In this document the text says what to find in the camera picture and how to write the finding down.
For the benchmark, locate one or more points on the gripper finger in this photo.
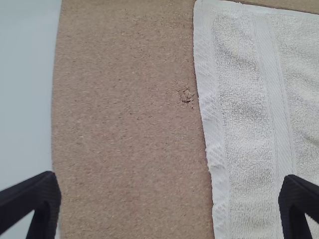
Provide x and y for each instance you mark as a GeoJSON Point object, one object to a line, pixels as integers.
{"type": "Point", "coordinates": [294, 196]}
{"type": "Point", "coordinates": [47, 189]}

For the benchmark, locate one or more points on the pale towel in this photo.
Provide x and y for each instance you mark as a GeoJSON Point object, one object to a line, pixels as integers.
{"type": "Point", "coordinates": [249, 124]}

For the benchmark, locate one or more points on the cork mat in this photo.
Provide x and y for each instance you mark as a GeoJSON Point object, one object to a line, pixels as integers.
{"type": "Point", "coordinates": [124, 124]}

